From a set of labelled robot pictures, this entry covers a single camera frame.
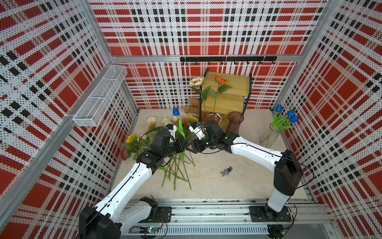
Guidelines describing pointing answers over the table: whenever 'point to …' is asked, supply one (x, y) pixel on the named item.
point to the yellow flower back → (192, 119)
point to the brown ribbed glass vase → (235, 118)
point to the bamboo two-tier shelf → (221, 94)
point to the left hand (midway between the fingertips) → (190, 142)
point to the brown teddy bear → (193, 105)
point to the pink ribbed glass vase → (212, 116)
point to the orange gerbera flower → (224, 88)
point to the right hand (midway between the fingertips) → (191, 146)
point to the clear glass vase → (269, 137)
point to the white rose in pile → (166, 121)
